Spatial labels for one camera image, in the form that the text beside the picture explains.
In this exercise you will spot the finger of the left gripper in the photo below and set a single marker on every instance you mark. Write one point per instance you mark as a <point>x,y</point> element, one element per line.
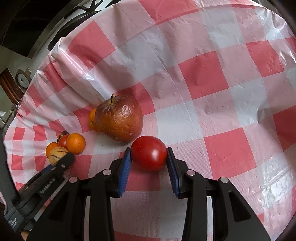
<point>58,168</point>

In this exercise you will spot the orange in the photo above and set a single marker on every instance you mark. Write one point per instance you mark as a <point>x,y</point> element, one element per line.
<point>91,121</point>

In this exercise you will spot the orange mandarin front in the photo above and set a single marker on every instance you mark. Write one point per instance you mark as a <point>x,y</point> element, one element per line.
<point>75,143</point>

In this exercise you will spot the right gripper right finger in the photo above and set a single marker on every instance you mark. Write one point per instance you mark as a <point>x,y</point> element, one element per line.
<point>189,184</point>

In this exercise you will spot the dark brown mangosteen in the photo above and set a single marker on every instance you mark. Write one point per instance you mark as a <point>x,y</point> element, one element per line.
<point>62,134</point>

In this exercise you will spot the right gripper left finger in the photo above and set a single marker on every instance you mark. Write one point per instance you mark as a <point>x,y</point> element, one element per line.
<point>105,185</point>

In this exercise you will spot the red white checkered tablecloth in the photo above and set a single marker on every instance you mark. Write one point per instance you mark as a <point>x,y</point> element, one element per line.
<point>215,81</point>

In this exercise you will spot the small red tomato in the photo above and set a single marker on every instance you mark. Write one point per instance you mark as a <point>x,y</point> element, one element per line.
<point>62,141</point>

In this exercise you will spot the orange mandarin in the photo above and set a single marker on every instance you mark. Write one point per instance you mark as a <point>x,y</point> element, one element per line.
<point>50,147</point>
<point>75,143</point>

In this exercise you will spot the wrinkled red apple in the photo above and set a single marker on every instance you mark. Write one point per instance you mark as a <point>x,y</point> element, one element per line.
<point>120,118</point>

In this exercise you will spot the yellow striped pepino melon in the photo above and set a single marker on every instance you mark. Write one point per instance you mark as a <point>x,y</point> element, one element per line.
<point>56,154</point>

